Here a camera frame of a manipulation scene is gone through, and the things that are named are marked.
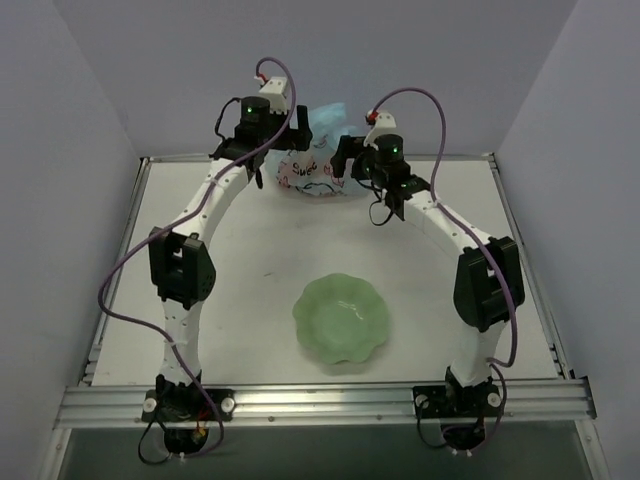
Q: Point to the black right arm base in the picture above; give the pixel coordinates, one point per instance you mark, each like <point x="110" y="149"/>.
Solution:
<point x="468" y="416"/>

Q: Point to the green scalloped glass bowl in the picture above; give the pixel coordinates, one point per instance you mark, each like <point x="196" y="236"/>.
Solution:
<point x="342" y="325"/>

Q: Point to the aluminium table frame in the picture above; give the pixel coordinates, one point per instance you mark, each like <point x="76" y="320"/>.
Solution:
<point x="267" y="248"/>

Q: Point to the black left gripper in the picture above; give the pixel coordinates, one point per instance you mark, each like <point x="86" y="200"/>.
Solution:
<point x="302" y="130"/>

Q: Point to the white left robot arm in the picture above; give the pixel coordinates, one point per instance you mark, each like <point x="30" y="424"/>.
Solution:
<point x="180" y="264"/>

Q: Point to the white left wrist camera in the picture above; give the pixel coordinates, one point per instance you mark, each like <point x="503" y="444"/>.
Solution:
<point x="275" y="90"/>

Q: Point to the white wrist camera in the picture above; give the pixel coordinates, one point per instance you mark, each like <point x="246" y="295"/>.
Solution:
<point x="275" y="90"/>
<point x="380" y="123"/>

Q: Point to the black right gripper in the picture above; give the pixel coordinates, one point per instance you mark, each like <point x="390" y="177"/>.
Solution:
<point x="341" y="153"/>

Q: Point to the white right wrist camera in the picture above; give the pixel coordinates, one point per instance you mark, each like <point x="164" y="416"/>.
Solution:
<point x="380" y="123"/>

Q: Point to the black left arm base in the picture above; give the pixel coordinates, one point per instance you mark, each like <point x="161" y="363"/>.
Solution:
<point x="190" y="426"/>

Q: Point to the blue printed plastic bag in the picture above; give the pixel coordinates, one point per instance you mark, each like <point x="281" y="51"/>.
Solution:
<point x="309" y="172"/>

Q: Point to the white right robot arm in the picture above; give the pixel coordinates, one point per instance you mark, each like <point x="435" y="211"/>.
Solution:
<point x="488" y="283"/>

